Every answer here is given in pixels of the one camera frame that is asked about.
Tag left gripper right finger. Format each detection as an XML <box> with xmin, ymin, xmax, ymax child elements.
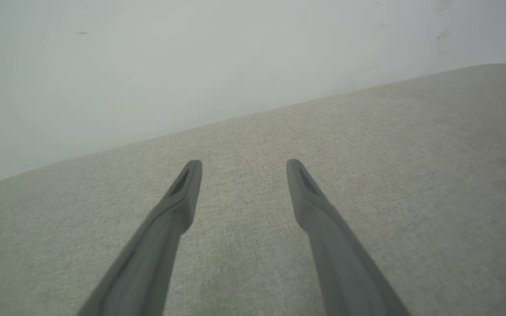
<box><xmin>286</xmin><ymin>158</ymin><xmax>412</xmax><ymax>316</ymax></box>

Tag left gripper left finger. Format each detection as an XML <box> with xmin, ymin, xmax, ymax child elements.
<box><xmin>76</xmin><ymin>159</ymin><xmax>203</xmax><ymax>316</ymax></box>

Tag grey fabric sofa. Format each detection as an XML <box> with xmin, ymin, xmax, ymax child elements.
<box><xmin>0</xmin><ymin>64</ymin><xmax>506</xmax><ymax>316</ymax></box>

